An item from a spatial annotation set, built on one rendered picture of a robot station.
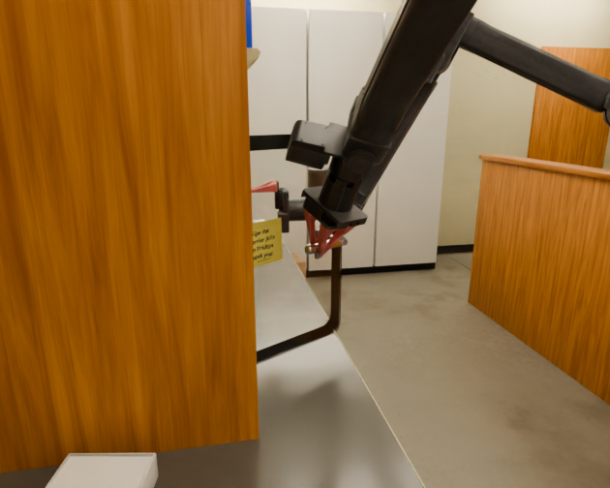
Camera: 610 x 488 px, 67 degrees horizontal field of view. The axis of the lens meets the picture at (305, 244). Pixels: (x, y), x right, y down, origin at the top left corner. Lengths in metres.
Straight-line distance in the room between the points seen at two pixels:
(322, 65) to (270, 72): 0.42
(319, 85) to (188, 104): 3.32
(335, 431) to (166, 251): 0.39
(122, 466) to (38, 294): 0.25
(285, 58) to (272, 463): 3.41
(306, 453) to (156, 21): 0.61
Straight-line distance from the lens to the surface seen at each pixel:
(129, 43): 0.62
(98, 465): 0.72
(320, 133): 0.69
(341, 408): 0.84
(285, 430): 0.79
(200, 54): 0.61
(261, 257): 0.79
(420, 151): 4.21
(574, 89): 1.07
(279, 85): 3.84
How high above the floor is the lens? 1.42
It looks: 16 degrees down
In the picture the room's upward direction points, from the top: straight up
